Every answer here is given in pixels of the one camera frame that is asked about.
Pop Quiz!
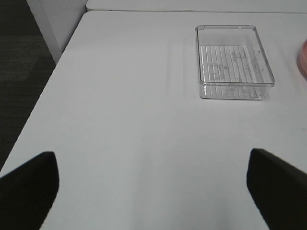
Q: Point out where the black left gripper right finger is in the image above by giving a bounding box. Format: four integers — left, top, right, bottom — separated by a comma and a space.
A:
247, 149, 307, 230

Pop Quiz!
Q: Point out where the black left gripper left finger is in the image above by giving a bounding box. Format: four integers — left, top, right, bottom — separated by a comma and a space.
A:
0, 152, 59, 230

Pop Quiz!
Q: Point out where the pink round plate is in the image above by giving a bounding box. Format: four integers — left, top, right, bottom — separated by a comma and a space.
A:
296, 40, 307, 80

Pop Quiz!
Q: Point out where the clear plastic ingredient tray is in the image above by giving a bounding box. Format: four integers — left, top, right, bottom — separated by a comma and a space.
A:
196, 25, 275, 100

